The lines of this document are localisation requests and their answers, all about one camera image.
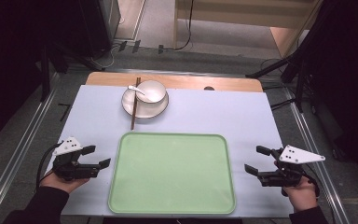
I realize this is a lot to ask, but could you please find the white bowl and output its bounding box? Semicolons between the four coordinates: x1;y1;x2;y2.
135;79;168;105

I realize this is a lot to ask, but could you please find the person's right hand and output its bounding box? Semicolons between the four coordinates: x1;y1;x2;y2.
282;179;320;214

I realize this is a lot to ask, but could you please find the aluminium floor rail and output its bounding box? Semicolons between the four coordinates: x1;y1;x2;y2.
282;86;352;224
0;72;61;224

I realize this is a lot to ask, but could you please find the white table mat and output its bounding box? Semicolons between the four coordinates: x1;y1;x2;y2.
44;84;295;218

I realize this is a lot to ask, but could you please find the dark curtain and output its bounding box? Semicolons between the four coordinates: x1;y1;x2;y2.
304;0;358;189
0;0;49;149

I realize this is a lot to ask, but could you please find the white floor cable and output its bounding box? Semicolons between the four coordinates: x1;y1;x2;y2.
89;42;120;70

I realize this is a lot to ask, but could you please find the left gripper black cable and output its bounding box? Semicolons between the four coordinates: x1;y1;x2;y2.
35;142;63;191

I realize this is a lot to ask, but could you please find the wooden table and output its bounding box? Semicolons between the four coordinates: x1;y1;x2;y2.
85;71;264;93

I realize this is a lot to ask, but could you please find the person's left hand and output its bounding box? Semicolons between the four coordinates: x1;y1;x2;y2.
39;171;90;195

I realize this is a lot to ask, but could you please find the black cabinet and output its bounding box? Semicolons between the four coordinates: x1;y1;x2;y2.
40;0;122;61

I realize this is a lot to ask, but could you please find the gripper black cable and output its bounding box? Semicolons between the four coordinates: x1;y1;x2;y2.
303;172;322;198
35;142;63;191

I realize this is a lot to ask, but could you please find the white plate with dark rim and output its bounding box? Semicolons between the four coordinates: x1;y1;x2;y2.
121;88;170;119

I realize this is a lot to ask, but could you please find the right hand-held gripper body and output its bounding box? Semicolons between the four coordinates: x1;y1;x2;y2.
256;144;326;189

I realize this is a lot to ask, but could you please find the black metal stand post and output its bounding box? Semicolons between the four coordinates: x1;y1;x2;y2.
39;45;53;103

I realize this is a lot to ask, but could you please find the black tripod stand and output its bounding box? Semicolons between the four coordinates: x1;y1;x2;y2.
245;0;327;114

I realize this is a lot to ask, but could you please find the white ceramic spoon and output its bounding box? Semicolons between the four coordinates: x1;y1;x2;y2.
127;84;147;97

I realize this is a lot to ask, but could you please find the light wooden shelf unit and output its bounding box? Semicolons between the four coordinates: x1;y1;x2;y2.
172;0;324;59

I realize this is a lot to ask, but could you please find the light green plastic tray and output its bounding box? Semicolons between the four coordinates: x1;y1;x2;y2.
107;132;238;216

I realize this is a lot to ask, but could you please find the brown wooden chopstick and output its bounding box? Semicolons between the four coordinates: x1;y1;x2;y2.
131;77;142;132
130;77;140;132

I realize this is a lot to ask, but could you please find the black hanging cable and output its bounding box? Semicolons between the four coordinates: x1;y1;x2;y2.
173;0;196;51

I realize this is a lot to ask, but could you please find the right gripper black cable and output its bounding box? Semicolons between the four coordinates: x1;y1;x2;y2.
303;172;322;198

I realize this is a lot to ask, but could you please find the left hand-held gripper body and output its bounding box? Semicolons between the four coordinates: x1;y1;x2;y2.
51;136;103;182

